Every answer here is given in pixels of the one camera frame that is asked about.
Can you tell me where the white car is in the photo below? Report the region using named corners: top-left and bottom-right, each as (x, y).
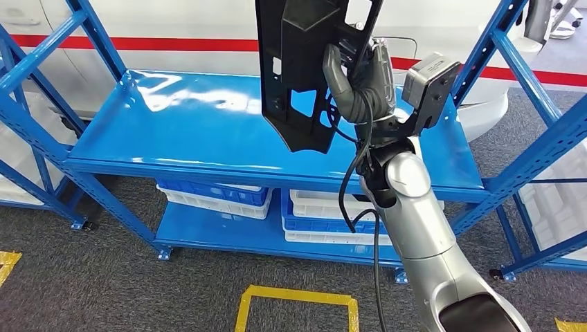
top-left (0, 0), bottom-right (561, 143)

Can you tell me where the yellow floor tape square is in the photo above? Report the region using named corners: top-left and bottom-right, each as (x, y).
top-left (554, 317), bottom-right (587, 332)
top-left (235, 284), bottom-right (360, 332)
top-left (0, 250), bottom-right (22, 288)

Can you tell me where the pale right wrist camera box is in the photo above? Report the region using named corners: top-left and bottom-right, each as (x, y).
top-left (401, 51), bottom-right (462, 133)

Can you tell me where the white plastic crate stack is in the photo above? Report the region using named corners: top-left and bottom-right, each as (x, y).
top-left (518, 142), bottom-right (587, 262)
top-left (0, 91), bottom-right (79, 206)

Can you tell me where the black plastic plate bracket part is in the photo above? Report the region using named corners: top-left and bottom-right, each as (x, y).
top-left (255, 0), bottom-right (385, 154)

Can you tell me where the white wheeled base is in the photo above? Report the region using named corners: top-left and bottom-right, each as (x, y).
top-left (550, 0), bottom-right (587, 40)

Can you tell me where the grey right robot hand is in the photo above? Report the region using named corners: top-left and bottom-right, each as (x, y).
top-left (322, 37), bottom-right (398, 125)

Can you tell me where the blue metal shelf rack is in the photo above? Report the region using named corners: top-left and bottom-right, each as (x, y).
top-left (0, 0), bottom-right (587, 285)
top-left (0, 27), bottom-right (93, 231)
top-left (488, 176), bottom-right (587, 283)

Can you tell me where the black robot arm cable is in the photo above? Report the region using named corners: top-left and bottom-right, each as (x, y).
top-left (325, 91), bottom-right (390, 332)

